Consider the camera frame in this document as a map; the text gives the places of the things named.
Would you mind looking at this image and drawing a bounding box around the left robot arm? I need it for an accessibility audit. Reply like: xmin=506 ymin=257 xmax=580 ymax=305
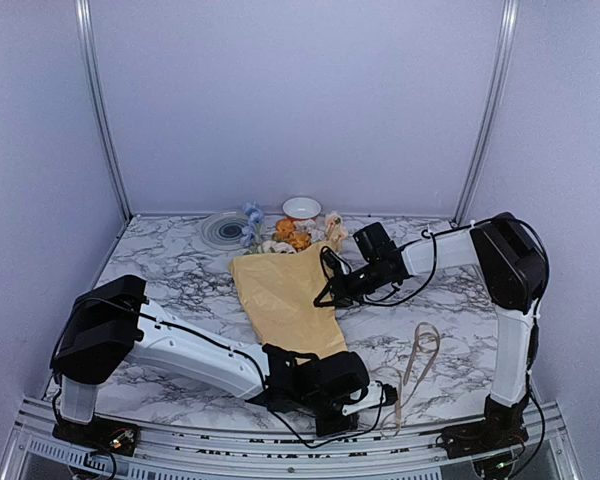
xmin=50 ymin=275 xmax=396 ymax=445

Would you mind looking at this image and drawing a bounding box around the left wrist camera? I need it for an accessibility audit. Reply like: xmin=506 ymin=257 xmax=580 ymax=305
xmin=341 ymin=381 xmax=398 ymax=416

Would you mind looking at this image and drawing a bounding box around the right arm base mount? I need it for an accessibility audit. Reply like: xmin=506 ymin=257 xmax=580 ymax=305
xmin=436 ymin=394 xmax=530 ymax=459

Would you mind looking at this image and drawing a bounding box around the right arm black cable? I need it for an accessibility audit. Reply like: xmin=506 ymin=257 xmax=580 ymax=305
xmin=319 ymin=214 xmax=551 ymax=307

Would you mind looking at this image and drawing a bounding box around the left aluminium frame post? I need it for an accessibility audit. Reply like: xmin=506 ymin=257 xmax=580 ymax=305
xmin=75 ymin=0 xmax=132 ymax=223

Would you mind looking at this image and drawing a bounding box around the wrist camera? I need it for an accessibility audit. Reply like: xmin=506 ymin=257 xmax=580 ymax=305
xmin=341 ymin=381 xmax=398 ymax=416
xmin=319 ymin=246 xmax=352 ymax=280

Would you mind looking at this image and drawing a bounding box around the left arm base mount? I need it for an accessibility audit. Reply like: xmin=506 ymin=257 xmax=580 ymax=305
xmin=52 ymin=416 xmax=140 ymax=457

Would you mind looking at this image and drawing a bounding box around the beige raffia string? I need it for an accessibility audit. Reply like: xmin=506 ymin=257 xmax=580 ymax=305
xmin=374 ymin=321 xmax=442 ymax=435

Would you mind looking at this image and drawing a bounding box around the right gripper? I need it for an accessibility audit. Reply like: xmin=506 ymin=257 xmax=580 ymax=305
xmin=314 ymin=259 xmax=392 ymax=307

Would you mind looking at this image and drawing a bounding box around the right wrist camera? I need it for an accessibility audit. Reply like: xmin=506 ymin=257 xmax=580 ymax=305
xmin=319 ymin=246 xmax=352 ymax=280

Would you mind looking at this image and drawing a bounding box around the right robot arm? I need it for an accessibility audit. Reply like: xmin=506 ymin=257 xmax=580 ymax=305
xmin=313 ymin=212 xmax=550 ymax=448

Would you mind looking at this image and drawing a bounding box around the right aluminium frame post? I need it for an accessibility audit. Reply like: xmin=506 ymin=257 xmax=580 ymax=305
xmin=453 ymin=0 xmax=520 ymax=224

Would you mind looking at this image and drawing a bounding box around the orange wrapping paper sheet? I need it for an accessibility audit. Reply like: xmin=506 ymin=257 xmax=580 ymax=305
xmin=229 ymin=242 xmax=347 ymax=358

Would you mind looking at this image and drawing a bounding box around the blue fake flower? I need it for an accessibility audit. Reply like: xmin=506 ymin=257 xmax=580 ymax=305
xmin=240 ymin=202 xmax=264 ymax=250

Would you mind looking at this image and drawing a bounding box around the grey glass plate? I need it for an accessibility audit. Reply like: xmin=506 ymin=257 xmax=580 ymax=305
xmin=200 ymin=210 xmax=248 ymax=251

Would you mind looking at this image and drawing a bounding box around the pink fake flower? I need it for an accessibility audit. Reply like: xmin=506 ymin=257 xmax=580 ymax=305
xmin=325 ymin=211 xmax=349 ymax=252
xmin=257 ymin=240 xmax=296 ymax=254

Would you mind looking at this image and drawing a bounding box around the red and white bowl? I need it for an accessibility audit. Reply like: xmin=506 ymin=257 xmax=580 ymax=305
xmin=282 ymin=197 xmax=322 ymax=221

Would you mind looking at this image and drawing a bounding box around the orange fake flower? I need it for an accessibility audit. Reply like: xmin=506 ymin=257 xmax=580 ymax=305
xmin=273 ymin=218 xmax=311 ymax=252

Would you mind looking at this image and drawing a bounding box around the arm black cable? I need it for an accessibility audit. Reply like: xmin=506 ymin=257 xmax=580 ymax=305
xmin=49 ymin=297 xmax=386 ymax=450
xmin=319 ymin=214 xmax=551 ymax=307

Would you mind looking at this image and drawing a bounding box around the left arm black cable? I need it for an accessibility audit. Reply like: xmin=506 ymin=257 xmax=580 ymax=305
xmin=49 ymin=297 xmax=386 ymax=450

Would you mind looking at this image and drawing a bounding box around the aluminium frame post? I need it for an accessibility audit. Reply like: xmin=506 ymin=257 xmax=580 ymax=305
xmin=75 ymin=0 xmax=132 ymax=223
xmin=453 ymin=0 xmax=520 ymax=224

